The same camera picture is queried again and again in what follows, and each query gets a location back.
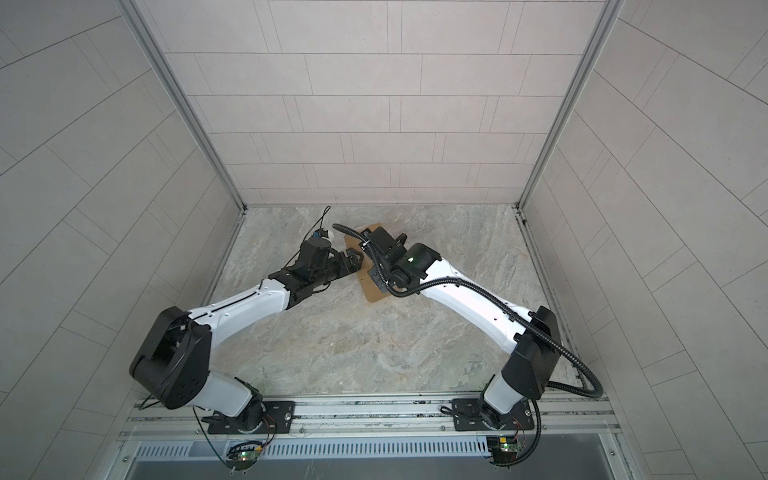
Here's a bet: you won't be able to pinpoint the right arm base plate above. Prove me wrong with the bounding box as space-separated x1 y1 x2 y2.
446 398 535 432

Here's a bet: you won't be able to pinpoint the right green circuit board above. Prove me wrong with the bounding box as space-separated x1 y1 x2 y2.
486 436 521 465

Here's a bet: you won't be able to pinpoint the black corrugated cable conduit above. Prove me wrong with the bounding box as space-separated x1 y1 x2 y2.
331 223 605 468

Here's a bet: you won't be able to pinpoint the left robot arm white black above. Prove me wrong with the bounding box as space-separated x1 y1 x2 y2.
129 237 364 418

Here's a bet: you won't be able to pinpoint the left aluminium corner post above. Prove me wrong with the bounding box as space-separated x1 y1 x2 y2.
116 0 247 212

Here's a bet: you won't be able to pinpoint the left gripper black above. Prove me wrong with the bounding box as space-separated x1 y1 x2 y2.
308 248 366 290

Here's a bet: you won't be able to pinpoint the right aluminium corner post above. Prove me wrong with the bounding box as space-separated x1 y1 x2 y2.
517 0 626 210

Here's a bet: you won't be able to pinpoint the aluminium mounting rail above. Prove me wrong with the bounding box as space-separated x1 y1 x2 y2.
118 392 620 440

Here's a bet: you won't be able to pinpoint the brown cardboard express box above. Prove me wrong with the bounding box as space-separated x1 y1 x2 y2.
344 235 390 303

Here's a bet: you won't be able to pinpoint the left green circuit board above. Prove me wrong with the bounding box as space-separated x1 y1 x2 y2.
227 440 265 463

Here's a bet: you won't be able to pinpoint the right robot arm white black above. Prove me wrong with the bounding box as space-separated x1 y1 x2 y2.
361 227 561 415

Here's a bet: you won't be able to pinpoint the white ventilation grille strip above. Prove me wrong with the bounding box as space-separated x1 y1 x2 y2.
135 436 490 461

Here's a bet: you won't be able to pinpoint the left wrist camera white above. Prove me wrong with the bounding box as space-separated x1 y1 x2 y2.
311 227 334 242

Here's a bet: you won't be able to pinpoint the green circuit board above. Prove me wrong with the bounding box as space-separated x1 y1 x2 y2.
227 440 265 463
486 436 521 465

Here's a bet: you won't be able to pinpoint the aluminium corner post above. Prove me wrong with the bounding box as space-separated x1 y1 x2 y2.
517 0 626 210
116 0 247 212

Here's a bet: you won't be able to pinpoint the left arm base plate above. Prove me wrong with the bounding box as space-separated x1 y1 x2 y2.
201 401 296 435

